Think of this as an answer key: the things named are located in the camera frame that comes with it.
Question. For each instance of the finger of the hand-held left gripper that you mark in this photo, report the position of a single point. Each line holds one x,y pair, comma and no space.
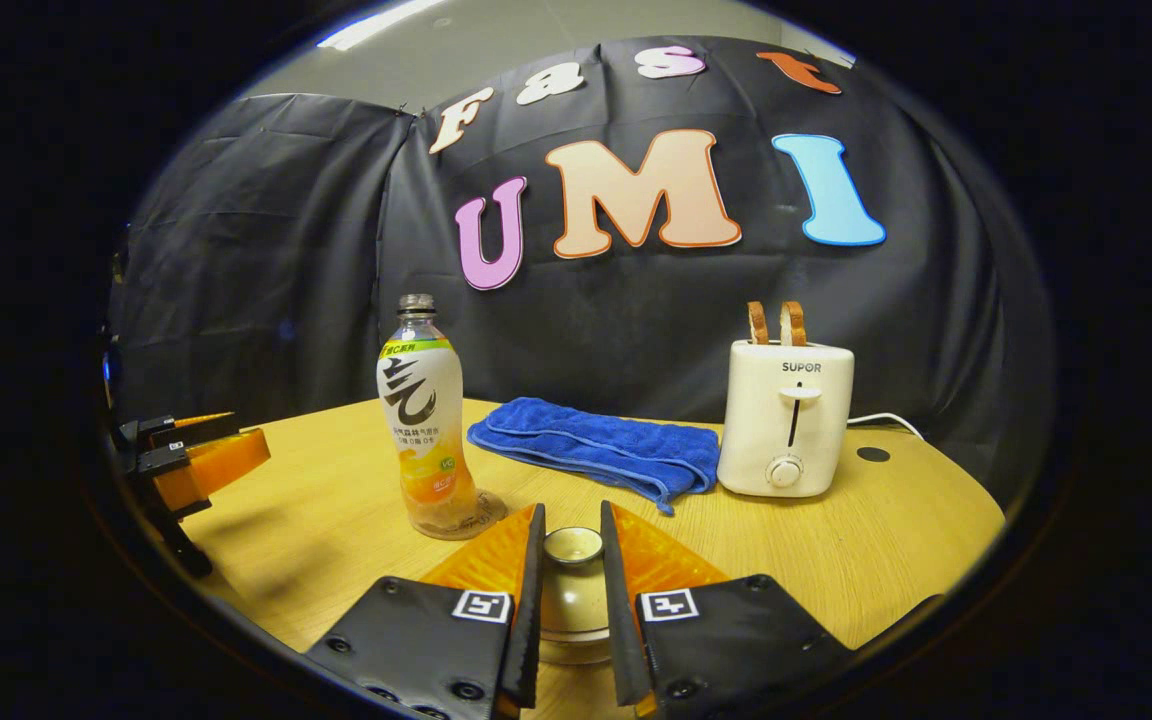
216,462
161,432

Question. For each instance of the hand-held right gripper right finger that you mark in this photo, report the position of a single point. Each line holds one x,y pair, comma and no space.
621,620

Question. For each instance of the white toaster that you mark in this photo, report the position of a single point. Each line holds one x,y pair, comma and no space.
766,420

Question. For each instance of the beige teacup lid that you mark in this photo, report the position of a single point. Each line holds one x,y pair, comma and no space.
573,600

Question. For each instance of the water bottle with white label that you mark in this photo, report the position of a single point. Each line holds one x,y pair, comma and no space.
421,420

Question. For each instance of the blue towel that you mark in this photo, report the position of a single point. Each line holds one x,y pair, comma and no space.
586,445

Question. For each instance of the beige teacup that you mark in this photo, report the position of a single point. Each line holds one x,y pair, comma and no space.
576,650

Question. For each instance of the black backdrop cloth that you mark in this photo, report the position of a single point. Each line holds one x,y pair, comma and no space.
266,280

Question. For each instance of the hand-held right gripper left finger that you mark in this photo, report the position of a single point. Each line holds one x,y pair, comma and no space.
528,620

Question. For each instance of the toast slice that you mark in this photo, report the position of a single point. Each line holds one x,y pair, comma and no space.
793,323
758,322

